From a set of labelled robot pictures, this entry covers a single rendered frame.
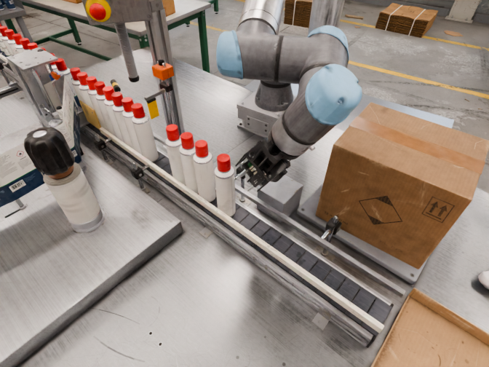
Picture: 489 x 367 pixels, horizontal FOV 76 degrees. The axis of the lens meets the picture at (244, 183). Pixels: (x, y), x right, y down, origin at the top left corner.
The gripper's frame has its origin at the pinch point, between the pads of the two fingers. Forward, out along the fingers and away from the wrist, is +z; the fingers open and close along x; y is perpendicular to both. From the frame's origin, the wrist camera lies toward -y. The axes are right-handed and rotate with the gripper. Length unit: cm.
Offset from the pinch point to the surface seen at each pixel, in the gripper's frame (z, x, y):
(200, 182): 16.4, -9.1, 3.0
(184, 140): 9.0, -19.3, 2.3
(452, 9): 112, -19, -540
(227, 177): 5.2, -4.3, 2.0
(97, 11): 2, -57, 1
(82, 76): 35, -65, 2
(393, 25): 138, -52, -433
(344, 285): 2.0, 33.7, -1.5
